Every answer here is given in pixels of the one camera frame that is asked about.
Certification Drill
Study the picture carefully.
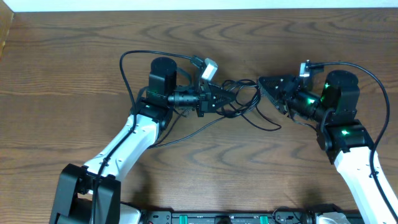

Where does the black usb cable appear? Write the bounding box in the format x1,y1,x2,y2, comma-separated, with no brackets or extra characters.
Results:
216,79,282,132

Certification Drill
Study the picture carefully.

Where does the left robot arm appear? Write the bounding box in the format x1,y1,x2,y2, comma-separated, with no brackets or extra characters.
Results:
50,57,235,223

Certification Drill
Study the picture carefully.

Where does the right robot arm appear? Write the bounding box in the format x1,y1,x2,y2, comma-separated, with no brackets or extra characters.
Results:
259,70,397,223

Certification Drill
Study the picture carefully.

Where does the wooden side panel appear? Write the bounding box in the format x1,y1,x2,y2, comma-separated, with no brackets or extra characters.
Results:
0,0,14,56

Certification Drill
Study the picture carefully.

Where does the left camera cable black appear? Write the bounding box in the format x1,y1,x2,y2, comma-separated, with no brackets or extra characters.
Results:
90,50,206,224

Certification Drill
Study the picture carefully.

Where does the camera cable black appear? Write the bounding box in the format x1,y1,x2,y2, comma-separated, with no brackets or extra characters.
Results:
306,61,398,215
90,50,206,224

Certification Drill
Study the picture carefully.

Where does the right camera cable black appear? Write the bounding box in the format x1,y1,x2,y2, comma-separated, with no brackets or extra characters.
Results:
306,61,398,215

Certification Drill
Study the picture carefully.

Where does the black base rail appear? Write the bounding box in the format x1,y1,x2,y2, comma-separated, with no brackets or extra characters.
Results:
142,210,364,224

